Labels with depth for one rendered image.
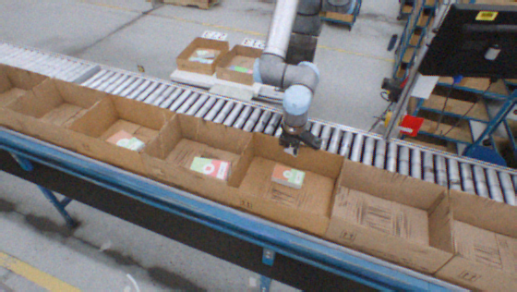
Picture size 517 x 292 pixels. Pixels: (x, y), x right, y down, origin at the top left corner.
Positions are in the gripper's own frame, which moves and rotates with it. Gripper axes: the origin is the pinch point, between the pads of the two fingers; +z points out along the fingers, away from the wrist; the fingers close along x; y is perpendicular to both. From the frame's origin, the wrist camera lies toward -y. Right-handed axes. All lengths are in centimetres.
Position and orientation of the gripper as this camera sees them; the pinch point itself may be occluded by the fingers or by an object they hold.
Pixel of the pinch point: (297, 153)
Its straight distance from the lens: 128.0
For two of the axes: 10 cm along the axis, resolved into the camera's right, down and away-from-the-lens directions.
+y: -9.3, -2.7, 2.3
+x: -3.5, 8.2, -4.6
